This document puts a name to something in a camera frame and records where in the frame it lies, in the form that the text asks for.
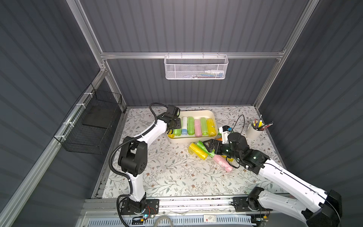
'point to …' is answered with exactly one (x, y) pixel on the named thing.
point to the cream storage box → (197, 114)
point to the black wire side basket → (86, 130)
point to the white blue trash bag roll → (184, 127)
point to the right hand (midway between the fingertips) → (210, 143)
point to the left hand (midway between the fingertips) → (180, 124)
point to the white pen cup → (253, 134)
